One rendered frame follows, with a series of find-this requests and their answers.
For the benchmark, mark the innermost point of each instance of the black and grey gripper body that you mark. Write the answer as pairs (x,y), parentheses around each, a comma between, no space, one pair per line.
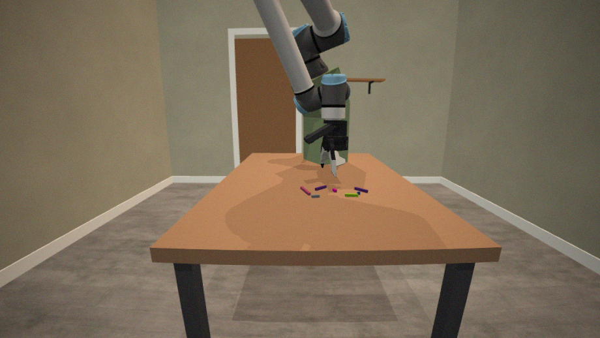
(338,136)

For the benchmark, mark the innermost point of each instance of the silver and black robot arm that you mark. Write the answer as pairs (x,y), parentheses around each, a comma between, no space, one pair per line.
(299,52)

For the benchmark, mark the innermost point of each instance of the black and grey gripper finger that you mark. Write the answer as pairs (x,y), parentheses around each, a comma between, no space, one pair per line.
(335,160)
(324,156)

